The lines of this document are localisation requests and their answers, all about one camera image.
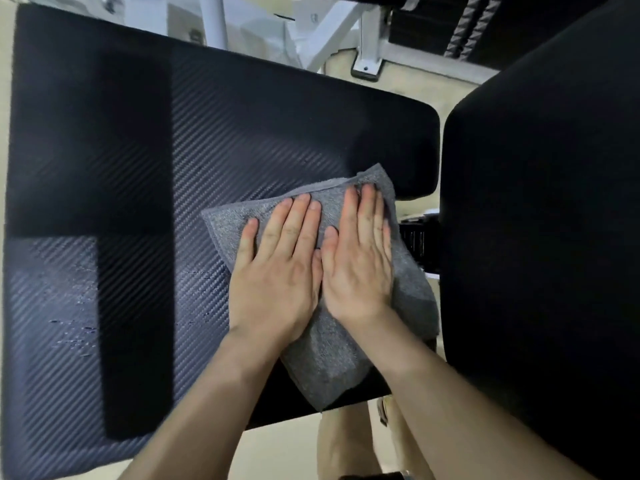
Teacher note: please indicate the person's right hand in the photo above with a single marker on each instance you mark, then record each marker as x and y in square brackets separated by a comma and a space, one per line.
[357, 274]

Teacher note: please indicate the person's left hand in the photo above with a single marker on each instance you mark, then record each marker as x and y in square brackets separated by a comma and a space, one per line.
[275, 289]

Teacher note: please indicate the person's left middle finger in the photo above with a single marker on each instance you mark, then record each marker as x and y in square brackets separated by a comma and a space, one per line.
[294, 219]

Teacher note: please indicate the person's left thumb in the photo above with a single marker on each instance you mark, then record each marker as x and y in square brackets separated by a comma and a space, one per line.
[317, 274]

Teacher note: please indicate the person's right middle finger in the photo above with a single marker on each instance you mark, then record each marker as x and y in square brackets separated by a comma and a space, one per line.
[366, 209]

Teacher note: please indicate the person's right thumb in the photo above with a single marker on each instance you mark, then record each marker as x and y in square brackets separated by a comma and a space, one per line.
[329, 247]

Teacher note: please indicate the person's left little finger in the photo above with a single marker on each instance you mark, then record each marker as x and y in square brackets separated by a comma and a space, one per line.
[246, 242]

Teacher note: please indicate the person's right little finger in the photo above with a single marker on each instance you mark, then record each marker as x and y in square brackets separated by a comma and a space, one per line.
[387, 242]

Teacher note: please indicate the gray terry towel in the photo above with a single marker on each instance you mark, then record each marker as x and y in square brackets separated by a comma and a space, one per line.
[327, 364]

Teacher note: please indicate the person's left forearm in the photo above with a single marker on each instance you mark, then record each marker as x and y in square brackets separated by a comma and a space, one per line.
[210, 409]

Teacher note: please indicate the person's right forearm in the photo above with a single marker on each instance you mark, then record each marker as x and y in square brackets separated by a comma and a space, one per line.
[450, 409]

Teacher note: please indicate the black plastic crate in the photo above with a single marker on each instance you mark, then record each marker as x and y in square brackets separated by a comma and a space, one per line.
[420, 242]

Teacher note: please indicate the person's left leg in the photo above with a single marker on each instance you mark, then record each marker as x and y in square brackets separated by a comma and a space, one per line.
[347, 444]

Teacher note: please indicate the person's leg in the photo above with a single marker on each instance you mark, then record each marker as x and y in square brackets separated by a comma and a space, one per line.
[407, 444]
[347, 444]

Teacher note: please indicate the person's right leg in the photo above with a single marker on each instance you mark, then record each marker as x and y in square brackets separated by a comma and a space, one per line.
[407, 444]

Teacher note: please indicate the white metal table frame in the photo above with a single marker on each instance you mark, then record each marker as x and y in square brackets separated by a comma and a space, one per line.
[350, 29]

